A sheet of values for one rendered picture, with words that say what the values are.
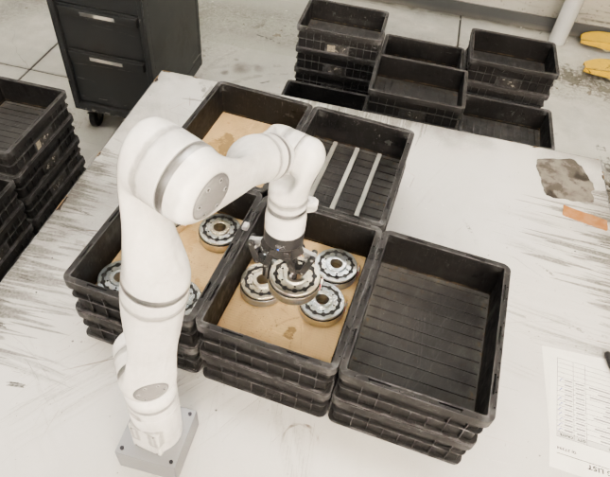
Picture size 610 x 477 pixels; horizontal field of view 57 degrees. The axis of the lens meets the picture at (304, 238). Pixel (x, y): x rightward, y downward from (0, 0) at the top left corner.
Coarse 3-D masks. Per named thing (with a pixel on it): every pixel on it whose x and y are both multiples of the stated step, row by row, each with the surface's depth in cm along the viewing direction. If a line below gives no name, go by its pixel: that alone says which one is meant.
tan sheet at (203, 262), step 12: (192, 228) 141; (192, 240) 138; (120, 252) 134; (192, 252) 136; (204, 252) 136; (192, 264) 133; (204, 264) 134; (216, 264) 134; (192, 276) 131; (204, 276) 131
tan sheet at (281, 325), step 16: (304, 240) 141; (304, 256) 138; (352, 288) 132; (240, 304) 127; (224, 320) 124; (240, 320) 124; (256, 320) 125; (272, 320) 125; (288, 320) 125; (304, 320) 126; (256, 336) 122; (272, 336) 122; (288, 336) 122; (304, 336) 123; (320, 336) 123; (336, 336) 123; (304, 352) 120; (320, 352) 120
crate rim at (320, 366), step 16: (352, 224) 133; (368, 224) 133; (240, 240) 126; (368, 256) 126; (224, 272) 120; (368, 272) 123; (208, 304) 114; (352, 304) 117; (352, 320) 115; (224, 336) 111; (272, 352) 109; (288, 352) 109; (336, 352) 109; (320, 368) 107; (336, 368) 107
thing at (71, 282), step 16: (256, 192) 137; (256, 208) 134; (240, 224) 130; (96, 240) 123; (80, 256) 120; (224, 256) 123; (64, 272) 117; (80, 288) 116; (208, 288) 117; (192, 320) 112
